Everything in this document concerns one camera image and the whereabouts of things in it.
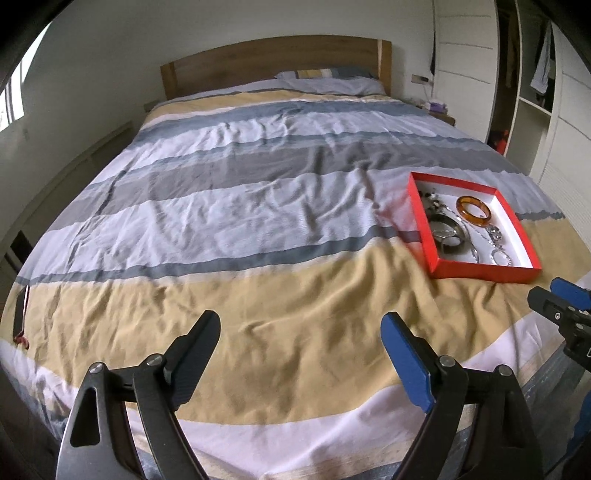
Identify red cardboard box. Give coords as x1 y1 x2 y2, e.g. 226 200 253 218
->
407 172 542 280

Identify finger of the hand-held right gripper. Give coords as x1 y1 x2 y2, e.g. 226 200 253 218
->
551 277 591 311
527 286 591 333

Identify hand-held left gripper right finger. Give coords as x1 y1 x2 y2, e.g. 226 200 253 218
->
381 311 550 480

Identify amber bangle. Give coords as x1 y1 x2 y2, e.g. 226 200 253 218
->
455 195 493 227

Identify red item in wardrobe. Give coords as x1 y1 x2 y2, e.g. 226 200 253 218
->
489 130 511 156

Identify white wardrobe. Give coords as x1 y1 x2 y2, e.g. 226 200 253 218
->
433 0 591 195

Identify black object with red strap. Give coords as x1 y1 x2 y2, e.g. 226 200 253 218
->
13 285 32 348

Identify hanging clothes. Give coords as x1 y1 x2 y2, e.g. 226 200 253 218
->
530 21 556 95

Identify striped pillow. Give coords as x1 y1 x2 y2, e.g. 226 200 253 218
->
274 67 378 82

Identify striped duvet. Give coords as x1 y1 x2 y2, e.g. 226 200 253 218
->
0 78 591 480

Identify wooden headboard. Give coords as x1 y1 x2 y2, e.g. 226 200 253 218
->
160 35 393 100

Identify wooden nightstand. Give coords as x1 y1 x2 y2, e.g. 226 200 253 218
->
416 104 456 128

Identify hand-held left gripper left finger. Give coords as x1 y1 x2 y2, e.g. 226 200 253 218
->
55 310 221 480

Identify window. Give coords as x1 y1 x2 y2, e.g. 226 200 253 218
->
0 58 25 132

